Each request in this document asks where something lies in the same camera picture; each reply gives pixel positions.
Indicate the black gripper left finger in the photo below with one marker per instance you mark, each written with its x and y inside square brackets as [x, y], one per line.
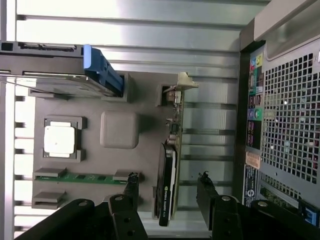
[125, 215]

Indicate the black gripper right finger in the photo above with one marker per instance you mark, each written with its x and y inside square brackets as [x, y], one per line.
[225, 217]

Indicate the green RAM stick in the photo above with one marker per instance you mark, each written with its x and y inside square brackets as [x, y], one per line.
[87, 178]

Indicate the grey plastic parts rack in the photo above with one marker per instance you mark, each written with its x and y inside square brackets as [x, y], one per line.
[117, 160]

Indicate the blue case latch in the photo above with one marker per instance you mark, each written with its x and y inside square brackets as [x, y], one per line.
[310, 211]

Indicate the silver CPU chip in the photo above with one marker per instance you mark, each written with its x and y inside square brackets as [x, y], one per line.
[58, 140]

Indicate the open black PC case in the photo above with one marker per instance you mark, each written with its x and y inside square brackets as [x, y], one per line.
[287, 125]

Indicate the hard disk with blue carrier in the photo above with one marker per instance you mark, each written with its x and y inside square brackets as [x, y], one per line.
[50, 62]

